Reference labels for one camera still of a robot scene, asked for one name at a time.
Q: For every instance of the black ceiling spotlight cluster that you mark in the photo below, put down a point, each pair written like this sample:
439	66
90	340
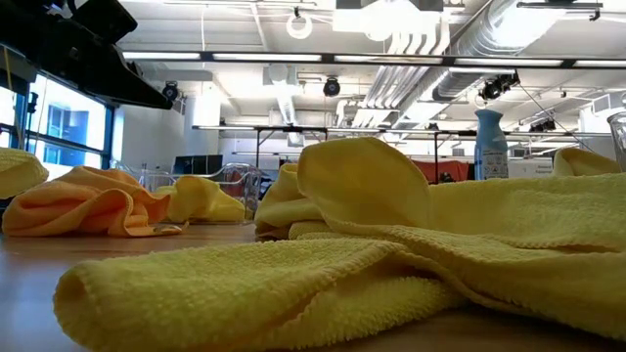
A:
496	87

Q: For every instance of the silver ventilation duct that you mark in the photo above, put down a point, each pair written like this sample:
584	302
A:
489	39

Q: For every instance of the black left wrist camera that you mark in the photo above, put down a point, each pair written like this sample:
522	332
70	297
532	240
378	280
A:
105	19

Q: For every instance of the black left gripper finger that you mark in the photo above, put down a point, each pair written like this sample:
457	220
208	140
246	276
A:
122	83

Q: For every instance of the blue spray bottle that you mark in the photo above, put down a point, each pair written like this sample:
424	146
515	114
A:
490	146

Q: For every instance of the red background bin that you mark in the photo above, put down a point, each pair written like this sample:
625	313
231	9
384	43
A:
435	170

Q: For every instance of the dark window frame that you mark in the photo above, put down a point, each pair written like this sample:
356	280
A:
108	137

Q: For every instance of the yellow microfiber towel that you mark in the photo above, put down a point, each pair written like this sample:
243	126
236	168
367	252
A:
342	293
205	203
17	171
582	162
279	205

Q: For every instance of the black background monitor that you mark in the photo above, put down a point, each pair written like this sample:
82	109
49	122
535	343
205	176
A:
198	164

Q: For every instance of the white labelled box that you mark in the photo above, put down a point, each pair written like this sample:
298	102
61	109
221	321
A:
530	167

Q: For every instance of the orange microfiber towel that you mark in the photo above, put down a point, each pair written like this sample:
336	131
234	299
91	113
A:
73	210

